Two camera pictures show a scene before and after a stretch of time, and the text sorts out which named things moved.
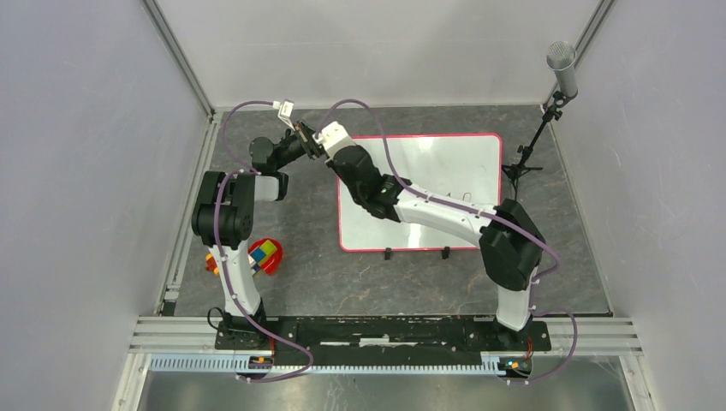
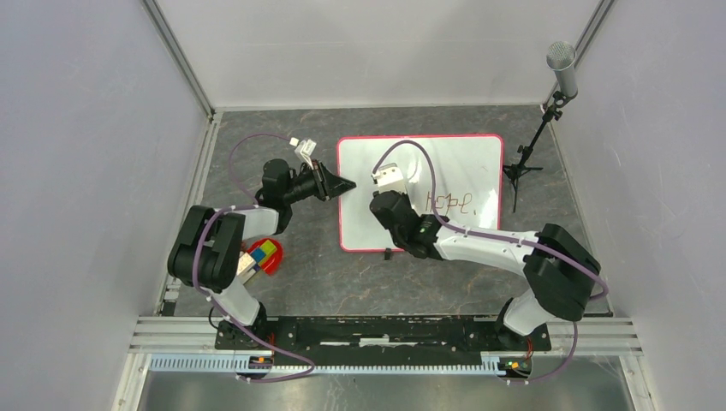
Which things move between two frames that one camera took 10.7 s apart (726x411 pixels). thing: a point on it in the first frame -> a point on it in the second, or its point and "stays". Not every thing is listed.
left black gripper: (305, 135) -> (328, 186)
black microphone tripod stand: (552, 113) stays
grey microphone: (561, 57) stays
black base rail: (382, 341) stays
